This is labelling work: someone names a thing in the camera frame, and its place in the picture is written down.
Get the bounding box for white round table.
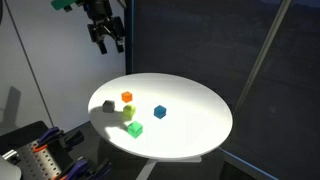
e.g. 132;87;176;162
88;73;233;180

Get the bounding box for purple clamp lower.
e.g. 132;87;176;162
52;158;112;180

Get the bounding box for yellow-green block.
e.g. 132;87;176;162
123;104;136;117

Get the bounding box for grey block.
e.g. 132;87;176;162
102;100;115;113

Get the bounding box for purple orange clamp upper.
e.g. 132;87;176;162
33;127;64;153

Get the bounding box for perforated metal plate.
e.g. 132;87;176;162
0;141;62;180

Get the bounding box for blue block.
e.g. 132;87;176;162
154;105;166;119

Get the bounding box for green block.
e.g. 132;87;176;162
127;121;143;138

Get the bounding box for orange block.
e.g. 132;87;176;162
121;91;133;103

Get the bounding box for black clamp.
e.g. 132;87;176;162
64;131;84;147

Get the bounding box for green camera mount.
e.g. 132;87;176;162
51;0;84;10

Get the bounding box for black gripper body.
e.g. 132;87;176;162
84;0;125;43

